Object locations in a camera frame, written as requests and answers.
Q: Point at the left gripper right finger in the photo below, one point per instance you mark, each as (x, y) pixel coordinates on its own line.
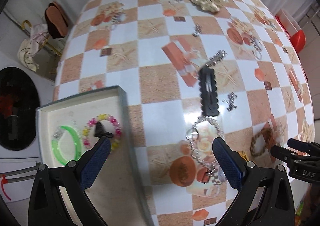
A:
(264, 194)

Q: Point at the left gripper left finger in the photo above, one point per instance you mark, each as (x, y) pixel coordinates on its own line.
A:
(46, 205)

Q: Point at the green plastic bangle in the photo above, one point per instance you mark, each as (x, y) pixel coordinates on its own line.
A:
(66, 145)

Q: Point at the small black claw clip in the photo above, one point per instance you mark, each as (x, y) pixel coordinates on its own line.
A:
(101, 132)

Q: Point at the white shallow tray box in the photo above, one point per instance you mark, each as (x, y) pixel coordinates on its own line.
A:
(117, 192)

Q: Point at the small silver charm earring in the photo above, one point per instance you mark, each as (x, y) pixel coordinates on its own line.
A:
(230, 101)

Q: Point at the black scalloped snap hair clip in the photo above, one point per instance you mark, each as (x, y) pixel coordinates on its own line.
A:
(208, 92)

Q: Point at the white front-load washing machine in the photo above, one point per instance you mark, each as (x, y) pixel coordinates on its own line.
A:
(20, 97)

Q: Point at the red plastic stool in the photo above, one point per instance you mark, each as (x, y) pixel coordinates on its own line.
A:
(298, 40)

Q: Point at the white plastic container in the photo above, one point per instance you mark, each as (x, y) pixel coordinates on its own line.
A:
(287, 22)

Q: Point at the silver rhinestone hair clip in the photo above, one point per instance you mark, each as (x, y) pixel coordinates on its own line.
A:
(218, 57)

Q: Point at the checkered seashell tablecloth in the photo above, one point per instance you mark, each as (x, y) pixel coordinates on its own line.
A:
(147, 47)

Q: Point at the cream pink cloths on rack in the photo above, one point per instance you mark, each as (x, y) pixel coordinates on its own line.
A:
(26, 60)

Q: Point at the black brown slipper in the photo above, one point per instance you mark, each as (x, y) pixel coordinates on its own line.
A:
(57, 21)

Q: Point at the small silver ring charm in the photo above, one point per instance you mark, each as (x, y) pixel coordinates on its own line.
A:
(197, 30)

